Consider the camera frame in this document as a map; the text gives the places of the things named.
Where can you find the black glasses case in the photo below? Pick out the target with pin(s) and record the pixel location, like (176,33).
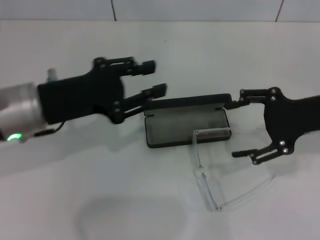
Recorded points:
(170,130)

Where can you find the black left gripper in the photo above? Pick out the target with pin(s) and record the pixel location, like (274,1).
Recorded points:
(75,97)

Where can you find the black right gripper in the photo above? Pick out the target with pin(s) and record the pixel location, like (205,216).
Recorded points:
(287,120)

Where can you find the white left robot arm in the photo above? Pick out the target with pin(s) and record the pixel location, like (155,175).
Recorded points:
(17,105)

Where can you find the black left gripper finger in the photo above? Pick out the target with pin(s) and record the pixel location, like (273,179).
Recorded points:
(157,90)

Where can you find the clear white glasses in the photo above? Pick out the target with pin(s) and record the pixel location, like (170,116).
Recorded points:
(206,190)

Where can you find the left gripper silver connector stud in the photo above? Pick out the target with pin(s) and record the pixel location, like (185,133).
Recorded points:
(52,75)

